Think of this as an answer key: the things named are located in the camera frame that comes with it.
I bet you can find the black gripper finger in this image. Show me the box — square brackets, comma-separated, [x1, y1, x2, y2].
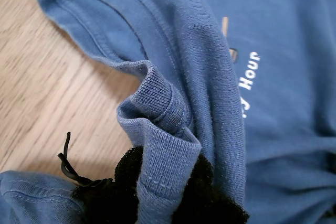
[70, 145, 144, 224]
[172, 153, 249, 224]

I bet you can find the blue printed T-shirt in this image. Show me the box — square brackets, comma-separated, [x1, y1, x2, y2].
[0, 0, 336, 224]

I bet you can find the black cable tie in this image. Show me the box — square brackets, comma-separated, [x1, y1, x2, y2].
[57, 131, 113, 187]

